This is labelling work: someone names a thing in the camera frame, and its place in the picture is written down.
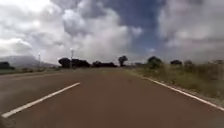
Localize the reddish brown asphalt road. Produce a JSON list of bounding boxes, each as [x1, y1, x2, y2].
[[0, 68, 224, 128]]

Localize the distant hill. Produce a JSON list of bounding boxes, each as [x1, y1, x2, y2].
[[0, 55, 58, 69]]

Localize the row of trees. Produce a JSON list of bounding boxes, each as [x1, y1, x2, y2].
[[57, 55, 194, 70]]

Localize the dry grass verge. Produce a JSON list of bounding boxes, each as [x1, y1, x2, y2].
[[0, 66, 84, 76], [128, 61, 224, 105]]

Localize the white painted lane line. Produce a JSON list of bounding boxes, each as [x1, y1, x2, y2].
[[1, 81, 82, 119]]

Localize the pole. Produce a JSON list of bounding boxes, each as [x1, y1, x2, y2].
[[69, 47, 75, 69], [37, 52, 42, 69]]

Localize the white painted edge line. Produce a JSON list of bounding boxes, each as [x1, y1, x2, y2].
[[142, 76, 224, 112]]

